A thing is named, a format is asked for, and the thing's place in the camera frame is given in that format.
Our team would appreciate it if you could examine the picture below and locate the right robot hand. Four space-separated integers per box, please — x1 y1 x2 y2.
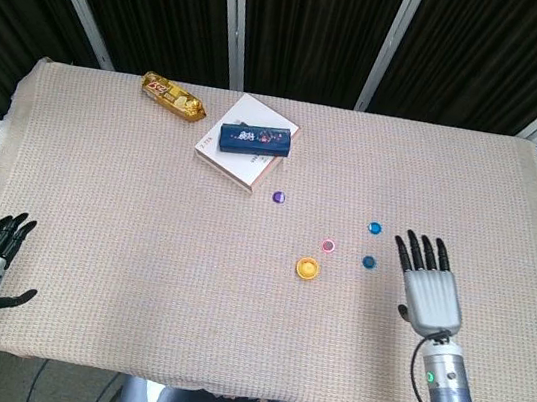
380 226 475 342

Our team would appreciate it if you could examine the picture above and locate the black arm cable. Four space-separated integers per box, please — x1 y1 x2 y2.
403 326 511 402

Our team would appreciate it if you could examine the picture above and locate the white thick book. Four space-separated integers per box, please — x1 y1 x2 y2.
188 86 308 201

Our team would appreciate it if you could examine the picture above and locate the gold foil snack packet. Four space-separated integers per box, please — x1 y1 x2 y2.
135 69 213 127

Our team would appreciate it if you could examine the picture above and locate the yellow cap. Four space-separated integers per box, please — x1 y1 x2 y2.
293 254 323 283

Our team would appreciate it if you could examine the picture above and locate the blue printed pencil case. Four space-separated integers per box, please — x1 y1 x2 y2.
216 116 295 164

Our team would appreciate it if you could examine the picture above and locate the beige woven tablecloth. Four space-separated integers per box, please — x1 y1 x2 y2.
0 50 537 402

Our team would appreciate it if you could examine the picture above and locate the black pleated curtain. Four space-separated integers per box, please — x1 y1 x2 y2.
0 0 537 237

